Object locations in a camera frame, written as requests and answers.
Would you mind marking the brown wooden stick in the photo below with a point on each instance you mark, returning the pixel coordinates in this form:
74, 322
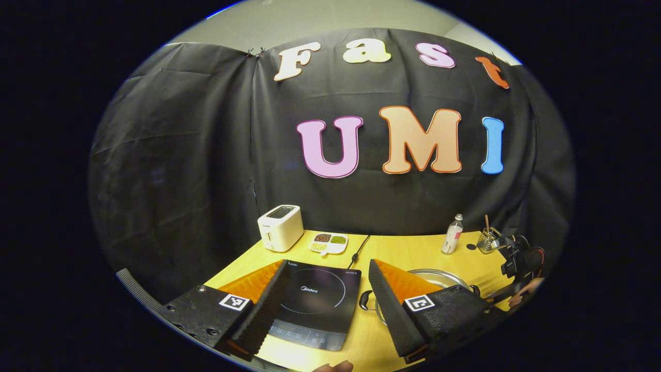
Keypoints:
487, 223

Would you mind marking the heap of green mung beans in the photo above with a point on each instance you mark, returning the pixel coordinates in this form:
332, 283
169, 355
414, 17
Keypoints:
338, 239

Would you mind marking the heap of dark red beans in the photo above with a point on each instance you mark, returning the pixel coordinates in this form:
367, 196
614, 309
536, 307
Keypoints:
322, 237

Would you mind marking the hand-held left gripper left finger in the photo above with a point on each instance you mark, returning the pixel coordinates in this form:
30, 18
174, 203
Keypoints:
268, 310

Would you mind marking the small clear glass holder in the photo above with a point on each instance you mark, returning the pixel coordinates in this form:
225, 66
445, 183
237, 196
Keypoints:
486, 243

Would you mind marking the heap of pale yellow beans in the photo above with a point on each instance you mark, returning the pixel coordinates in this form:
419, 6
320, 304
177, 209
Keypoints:
319, 247

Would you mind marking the white toaster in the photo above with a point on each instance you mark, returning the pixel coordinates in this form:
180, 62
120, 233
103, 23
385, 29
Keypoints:
279, 227

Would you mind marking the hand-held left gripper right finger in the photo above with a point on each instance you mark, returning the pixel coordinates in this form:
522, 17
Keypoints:
392, 315

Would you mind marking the white divided dish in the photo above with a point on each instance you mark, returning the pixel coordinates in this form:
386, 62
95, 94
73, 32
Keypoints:
329, 247

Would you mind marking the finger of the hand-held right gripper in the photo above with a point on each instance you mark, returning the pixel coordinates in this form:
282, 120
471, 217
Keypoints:
501, 293

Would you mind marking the black induction cooktop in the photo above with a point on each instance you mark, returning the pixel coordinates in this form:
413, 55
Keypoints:
320, 299

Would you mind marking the small clear bottle white label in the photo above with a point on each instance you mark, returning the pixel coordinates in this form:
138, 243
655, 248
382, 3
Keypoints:
451, 237

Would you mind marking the black backdrop cloth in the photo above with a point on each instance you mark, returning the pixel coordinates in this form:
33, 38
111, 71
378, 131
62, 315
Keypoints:
170, 155

